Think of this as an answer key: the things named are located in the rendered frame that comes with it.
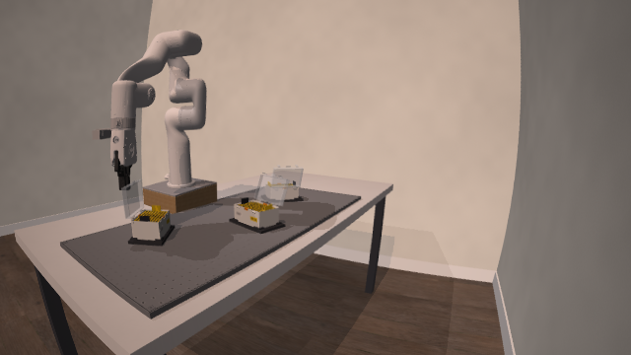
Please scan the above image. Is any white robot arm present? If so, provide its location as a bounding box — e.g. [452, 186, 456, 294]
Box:
[92, 30, 207, 188]

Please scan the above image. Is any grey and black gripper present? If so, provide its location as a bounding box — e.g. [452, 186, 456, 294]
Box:
[110, 128, 137, 190]

